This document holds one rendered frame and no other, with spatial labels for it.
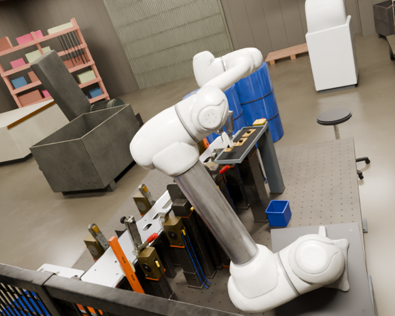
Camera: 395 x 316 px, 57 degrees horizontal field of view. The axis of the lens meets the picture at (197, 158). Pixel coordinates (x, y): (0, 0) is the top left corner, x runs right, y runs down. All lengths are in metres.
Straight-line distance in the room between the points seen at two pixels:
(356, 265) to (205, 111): 0.81
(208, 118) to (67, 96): 6.12
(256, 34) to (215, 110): 8.71
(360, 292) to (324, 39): 4.55
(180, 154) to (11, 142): 7.38
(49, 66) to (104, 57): 4.67
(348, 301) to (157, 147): 0.87
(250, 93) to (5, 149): 5.72
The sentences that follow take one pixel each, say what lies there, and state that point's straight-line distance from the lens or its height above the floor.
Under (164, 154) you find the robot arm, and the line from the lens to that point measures 1.04.
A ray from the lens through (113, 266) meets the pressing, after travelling 1.61.
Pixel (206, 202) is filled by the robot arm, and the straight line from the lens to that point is 1.11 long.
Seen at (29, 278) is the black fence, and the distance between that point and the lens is 0.69.
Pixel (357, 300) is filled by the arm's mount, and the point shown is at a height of 0.78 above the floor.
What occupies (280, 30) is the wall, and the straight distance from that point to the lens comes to 9.56.
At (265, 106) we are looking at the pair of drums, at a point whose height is 0.48.
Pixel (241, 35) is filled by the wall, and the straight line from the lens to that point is 9.74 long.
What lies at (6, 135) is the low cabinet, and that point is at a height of 0.63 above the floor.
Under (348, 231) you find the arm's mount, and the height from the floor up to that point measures 0.94.
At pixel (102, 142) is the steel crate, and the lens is 4.77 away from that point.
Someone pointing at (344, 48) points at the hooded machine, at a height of 0.60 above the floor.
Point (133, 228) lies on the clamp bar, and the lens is 1.43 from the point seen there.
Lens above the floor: 1.86
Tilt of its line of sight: 23 degrees down
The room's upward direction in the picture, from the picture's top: 20 degrees counter-clockwise
